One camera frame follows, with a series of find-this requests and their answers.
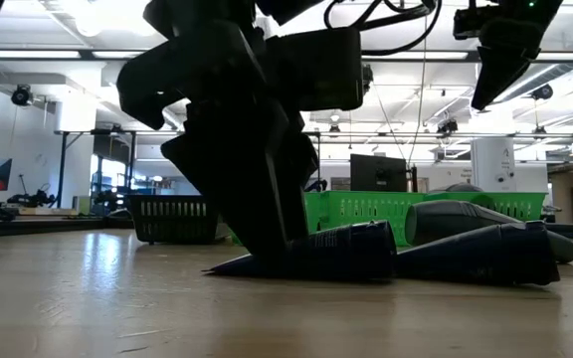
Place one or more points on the black ceiling spotlight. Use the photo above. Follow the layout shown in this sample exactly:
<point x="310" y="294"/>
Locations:
<point x="21" y="95"/>
<point x="543" y="92"/>
<point x="447" y="126"/>

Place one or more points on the black monitor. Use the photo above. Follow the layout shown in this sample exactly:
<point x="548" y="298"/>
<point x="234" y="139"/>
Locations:
<point x="378" y="173"/>

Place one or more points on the black metal station frame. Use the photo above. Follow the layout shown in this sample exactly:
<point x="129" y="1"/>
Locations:
<point x="62" y="169"/>

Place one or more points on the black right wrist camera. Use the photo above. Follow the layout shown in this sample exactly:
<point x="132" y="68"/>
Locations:
<point x="469" y="22"/>

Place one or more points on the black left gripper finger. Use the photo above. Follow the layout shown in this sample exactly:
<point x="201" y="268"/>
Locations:
<point x="305" y="164"/>
<point x="247" y="189"/>

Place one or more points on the grey rounded object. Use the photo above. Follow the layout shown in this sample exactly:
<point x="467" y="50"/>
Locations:
<point x="458" y="188"/>

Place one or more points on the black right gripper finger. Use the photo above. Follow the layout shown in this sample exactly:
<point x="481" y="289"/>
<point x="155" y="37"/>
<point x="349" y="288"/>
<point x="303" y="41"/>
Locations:
<point x="498" y="74"/>

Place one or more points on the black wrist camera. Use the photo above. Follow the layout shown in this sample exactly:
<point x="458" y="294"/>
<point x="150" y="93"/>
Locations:
<point x="469" y="22"/>
<point x="316" y="69"/>

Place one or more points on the black background robot arm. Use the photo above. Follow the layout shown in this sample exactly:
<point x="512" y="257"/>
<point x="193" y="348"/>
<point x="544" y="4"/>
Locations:
<point x="316" y="186"/>

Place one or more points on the black plastic basket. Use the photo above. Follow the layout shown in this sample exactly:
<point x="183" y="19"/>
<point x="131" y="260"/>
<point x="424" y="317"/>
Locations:
<point x="174" y="216"/>

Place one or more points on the dark blue tube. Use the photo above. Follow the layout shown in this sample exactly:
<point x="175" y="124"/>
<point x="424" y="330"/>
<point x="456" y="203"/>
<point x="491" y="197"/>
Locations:
<point x="490" y="253"/>
<point x="346" y="251"/>

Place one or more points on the white round pillar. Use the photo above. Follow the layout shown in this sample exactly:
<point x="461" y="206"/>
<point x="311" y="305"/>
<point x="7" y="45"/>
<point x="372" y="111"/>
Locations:
<point x="493" y="164"/>

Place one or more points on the black overhead frame bar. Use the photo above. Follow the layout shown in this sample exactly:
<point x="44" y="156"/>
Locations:
<point x="33" y="54"/>

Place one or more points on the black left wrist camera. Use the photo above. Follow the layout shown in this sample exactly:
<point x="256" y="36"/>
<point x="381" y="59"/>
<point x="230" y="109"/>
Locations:
<point x="316" y="69"/>

